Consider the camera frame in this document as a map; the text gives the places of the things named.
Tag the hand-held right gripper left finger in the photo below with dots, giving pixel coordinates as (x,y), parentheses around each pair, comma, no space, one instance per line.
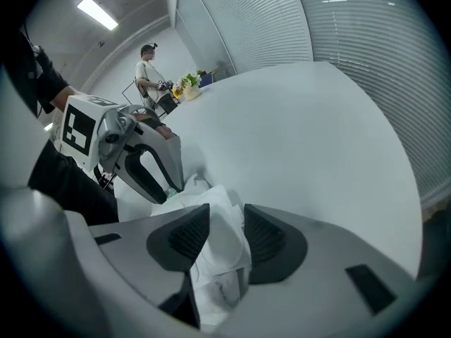
(141,248)

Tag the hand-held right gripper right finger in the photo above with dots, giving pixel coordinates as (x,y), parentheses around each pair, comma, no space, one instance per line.
(317,266)

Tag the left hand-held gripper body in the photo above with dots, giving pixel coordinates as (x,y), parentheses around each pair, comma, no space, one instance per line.
(79,132)

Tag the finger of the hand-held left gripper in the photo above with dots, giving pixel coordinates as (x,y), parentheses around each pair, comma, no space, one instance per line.
(144,181)
(169,153)

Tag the white plastic bag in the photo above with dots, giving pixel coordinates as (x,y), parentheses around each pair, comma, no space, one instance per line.
(215,287)

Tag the person's left forearm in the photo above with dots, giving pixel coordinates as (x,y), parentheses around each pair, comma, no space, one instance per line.
(49,79)

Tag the person's left hand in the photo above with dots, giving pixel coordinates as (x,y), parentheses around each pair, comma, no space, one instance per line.
(163,131)

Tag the person's black clothing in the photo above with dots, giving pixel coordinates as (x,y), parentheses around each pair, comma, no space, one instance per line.
(70,188)

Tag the flower bouquet in vase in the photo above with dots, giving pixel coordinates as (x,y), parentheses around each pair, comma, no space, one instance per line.
(188,84)

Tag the blue chair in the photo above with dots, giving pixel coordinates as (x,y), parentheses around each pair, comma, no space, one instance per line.
(208,78)

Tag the long ceiling light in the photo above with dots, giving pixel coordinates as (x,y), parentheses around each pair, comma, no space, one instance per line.
(97,13)

